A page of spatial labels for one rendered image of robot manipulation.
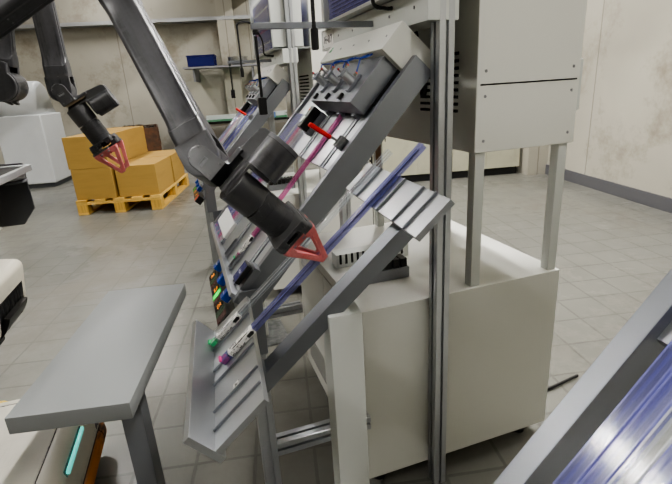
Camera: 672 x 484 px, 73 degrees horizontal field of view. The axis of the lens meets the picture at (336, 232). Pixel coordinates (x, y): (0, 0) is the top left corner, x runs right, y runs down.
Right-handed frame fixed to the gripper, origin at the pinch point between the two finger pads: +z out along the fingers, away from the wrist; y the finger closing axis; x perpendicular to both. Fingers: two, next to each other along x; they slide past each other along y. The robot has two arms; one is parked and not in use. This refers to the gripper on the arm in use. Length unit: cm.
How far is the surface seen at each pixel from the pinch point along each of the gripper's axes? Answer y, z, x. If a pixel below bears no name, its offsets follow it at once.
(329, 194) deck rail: 29.5, 7.1, -9.0
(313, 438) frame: 21, 47, 41
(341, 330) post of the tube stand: -5.2, 10.2, 7.3
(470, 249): 29, 50, -24
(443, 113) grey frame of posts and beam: 27, 14, -41
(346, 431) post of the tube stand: -6.7, 25.6, 22.0
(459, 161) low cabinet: 402, 276, -151
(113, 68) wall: 920, -92, 77
